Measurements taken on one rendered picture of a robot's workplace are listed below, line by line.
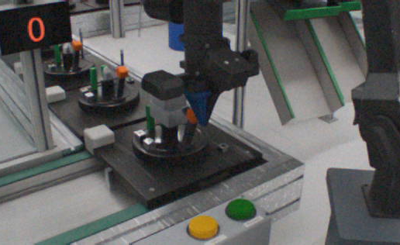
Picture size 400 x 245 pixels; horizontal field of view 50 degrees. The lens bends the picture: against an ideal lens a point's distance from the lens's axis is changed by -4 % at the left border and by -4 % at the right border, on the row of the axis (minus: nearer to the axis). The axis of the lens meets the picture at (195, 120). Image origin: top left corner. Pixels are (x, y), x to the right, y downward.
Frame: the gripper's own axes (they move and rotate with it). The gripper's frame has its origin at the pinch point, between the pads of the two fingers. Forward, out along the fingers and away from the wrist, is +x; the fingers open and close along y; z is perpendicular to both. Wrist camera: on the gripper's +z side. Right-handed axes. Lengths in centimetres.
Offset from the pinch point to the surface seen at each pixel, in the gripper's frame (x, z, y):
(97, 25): 17, -127, 38
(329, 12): -11.0, -0.8, 30.2
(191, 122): 3.6, -2.2, -0.8
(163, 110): 3.3, -8.4, -2.1
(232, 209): 11.7, 11.5, -3.2
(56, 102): 11.3, -42.0, -10.3
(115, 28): 17, -117, 41
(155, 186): 11.7, -0.5, -9.1
